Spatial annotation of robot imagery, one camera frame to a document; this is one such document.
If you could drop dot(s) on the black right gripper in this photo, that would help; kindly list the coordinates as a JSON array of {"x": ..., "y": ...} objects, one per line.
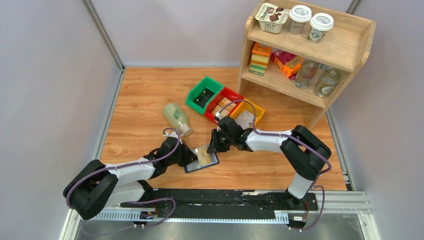
[{"x": 214, "y": 146}]

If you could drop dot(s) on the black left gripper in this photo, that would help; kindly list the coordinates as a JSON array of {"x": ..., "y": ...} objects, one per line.
[{"x": 190, "y": 157}]

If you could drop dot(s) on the blue leather card holder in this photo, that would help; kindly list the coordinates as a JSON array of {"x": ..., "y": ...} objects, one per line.
[{"x": 194, "y": 165}]

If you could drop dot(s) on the gold credit card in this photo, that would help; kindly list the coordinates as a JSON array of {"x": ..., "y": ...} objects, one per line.
[{"x": 204, "y": 158}]

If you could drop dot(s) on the green liquid plastic bottle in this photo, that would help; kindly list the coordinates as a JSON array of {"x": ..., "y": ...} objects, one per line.
[{"x": 177, "y": 118}]

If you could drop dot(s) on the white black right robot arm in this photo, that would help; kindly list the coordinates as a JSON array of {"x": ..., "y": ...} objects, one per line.
[{"x": 304, "y": 151}]

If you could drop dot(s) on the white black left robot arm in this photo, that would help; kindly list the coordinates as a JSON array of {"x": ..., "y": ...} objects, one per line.
[{"x": 101, "y": 185}]

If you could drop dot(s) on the silver cards in yellow bin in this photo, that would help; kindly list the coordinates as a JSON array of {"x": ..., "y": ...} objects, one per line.
[{"x": 245, "y": 119}]

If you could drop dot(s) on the tan cards in red bin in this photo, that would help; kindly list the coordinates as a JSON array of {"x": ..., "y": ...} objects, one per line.
[{"x": 225, "y": 106}]

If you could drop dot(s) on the black cards in green bin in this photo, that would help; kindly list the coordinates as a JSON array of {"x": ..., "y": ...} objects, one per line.
[{"x": 202, "y": 99}]

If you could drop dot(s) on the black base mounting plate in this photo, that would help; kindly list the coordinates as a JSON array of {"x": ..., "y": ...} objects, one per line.
[{"x": 224, "y": 204}]

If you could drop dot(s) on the red plastic bin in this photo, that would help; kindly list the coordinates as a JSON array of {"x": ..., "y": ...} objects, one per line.
[{"x": 225, "y": 92}]

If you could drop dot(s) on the yellow plastic bin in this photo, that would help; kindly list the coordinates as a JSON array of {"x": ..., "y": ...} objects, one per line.
[{"x": 241, "y": 106}]

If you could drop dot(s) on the green plastic bin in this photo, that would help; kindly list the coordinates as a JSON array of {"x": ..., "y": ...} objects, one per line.
[{"x": 206, "y": 82}]

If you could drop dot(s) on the stack of sponges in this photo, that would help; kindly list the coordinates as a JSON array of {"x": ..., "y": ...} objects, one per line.
[{"x": 260, "y": 57}]

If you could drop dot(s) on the orange pink snack box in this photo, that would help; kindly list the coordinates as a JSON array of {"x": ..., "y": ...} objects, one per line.
[{"x": 289, "y": 64}]

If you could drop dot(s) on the left clear glass bottle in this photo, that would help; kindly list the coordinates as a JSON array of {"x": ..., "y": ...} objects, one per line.
[{"x": 306, "y": 73}]

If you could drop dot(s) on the clear glass bottle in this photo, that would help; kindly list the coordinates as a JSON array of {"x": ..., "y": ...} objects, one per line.
[
  {"x": 327, "y": 82},
  {"x": 306, "y": 73}
]

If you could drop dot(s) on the wooden shelf unit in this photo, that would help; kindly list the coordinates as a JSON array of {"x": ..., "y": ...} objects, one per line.
[{"x": 346, "y": 47}]

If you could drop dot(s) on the right clear glass bottle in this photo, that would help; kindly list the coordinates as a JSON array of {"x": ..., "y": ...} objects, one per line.
[{"x": 327, "y": 82}]

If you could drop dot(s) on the chobani yogurt cup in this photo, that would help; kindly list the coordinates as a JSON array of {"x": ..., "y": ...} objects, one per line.
[{"x": 271, "y": 17}]

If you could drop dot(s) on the left white lidded coffee cup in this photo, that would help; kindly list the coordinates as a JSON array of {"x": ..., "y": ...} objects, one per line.
[{"x": 299, "y": 16}]

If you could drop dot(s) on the white lidded coffee cup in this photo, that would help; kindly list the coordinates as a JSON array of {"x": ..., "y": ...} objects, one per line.
[
  {"x": 299, "y": 16},
  {"x": 320, "y": 24}
]

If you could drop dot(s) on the right white lidded coffee cup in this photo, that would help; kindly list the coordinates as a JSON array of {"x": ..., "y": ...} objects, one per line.
[{"x": 320, "y": 24}]

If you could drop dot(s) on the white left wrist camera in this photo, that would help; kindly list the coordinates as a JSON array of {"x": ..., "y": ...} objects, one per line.
[{"x": 173, "y": 134}]

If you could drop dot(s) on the aluminium frame rail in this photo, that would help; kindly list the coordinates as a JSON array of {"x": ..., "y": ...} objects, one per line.
[{"x": 343, "y": 215}]

